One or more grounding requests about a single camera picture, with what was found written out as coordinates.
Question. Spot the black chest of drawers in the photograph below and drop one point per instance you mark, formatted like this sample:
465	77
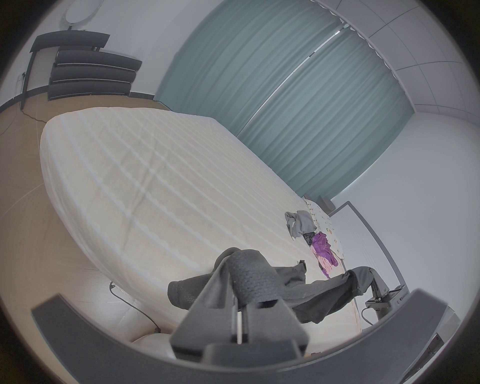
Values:
93	75

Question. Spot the pink garment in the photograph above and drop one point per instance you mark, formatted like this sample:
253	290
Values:
325	267

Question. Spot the grey bedside table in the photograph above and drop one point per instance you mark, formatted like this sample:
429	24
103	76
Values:
326	203

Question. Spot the grey garment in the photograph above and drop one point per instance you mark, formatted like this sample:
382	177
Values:
300	223

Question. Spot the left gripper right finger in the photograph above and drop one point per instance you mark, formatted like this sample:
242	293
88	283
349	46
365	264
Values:
273	326

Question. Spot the purple satin garment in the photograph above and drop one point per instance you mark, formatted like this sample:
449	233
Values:
321	245

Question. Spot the bed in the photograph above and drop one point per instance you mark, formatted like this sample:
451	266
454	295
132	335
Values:
150	187

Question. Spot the blue-green curtain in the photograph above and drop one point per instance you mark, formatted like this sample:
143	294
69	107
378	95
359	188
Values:
232	56
337	123

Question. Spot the white printed pillow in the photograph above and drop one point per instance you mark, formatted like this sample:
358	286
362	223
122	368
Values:
330	228

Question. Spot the black T-shirt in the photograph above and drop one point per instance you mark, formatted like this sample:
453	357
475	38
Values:
318	296

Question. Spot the white round mirror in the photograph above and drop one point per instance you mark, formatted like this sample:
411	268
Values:
84	11

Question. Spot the black dressing table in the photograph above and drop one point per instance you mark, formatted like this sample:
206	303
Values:
71	39

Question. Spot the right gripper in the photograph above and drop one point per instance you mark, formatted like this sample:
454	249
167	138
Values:
384	300

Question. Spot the black shiny garment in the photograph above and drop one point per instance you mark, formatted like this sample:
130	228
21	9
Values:
309	238

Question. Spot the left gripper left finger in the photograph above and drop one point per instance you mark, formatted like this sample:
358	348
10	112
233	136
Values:
213	307

